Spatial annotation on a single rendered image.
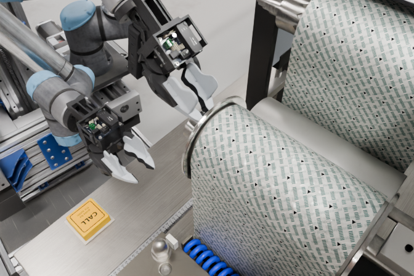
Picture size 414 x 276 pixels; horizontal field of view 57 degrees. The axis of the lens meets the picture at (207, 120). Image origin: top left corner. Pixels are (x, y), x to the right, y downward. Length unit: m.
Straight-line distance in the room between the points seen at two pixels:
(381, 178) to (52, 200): 1.50
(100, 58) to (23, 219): 0.83
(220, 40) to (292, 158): 2.44
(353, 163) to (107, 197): 0.59
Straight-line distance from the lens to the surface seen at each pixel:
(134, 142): 0.76
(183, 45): 0.56
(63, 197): 1.86
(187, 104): 0.58
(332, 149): 0.63
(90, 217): 0.92
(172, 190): 0.95
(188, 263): 0.73
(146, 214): 0.92
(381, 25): 0.60
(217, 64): 2.68
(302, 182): 0.48
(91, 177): 1.87
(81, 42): 1.33
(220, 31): 3.00
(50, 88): 0.88
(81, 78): 1.04
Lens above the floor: 1.70
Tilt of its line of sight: 48 degrees down
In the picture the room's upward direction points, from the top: straight up
